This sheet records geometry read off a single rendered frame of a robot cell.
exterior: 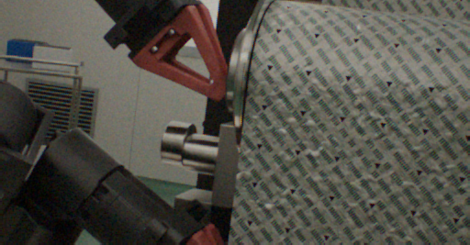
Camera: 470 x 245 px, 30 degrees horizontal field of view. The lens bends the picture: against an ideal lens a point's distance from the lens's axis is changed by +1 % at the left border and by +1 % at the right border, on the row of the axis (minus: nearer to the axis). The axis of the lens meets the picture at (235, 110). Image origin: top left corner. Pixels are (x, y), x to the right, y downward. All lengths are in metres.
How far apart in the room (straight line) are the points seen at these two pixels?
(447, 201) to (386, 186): 0.04
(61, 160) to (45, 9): 6.38
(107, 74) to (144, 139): 0.58
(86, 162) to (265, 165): 0.14
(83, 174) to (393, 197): 0.23
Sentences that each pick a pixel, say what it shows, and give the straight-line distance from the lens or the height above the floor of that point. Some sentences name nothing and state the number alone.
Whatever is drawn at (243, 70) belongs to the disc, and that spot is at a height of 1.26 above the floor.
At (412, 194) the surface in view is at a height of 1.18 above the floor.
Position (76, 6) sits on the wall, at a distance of 6.93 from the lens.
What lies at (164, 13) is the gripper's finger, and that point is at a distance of 0.71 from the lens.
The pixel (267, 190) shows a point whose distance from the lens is 0.66.
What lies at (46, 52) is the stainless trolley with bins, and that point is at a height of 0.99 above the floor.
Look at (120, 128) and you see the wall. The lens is 6.79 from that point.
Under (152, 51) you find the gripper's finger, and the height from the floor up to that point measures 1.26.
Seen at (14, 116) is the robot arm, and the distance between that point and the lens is 0.69.
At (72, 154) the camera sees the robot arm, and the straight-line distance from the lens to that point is 0.69.
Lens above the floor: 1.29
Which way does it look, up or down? 6 degrees down
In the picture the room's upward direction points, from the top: 7 degrees clockwise
